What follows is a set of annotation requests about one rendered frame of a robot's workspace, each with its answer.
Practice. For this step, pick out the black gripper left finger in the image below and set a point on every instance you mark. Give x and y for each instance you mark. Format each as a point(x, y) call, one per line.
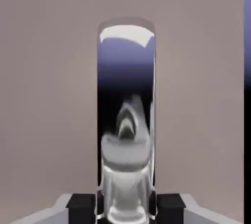
point(81, 208)

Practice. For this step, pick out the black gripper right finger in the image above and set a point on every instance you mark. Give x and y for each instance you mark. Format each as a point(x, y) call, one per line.
point(169, 208)

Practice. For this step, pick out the taupe painted cabinet door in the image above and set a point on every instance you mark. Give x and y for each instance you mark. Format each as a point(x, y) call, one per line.
point(49, 90)

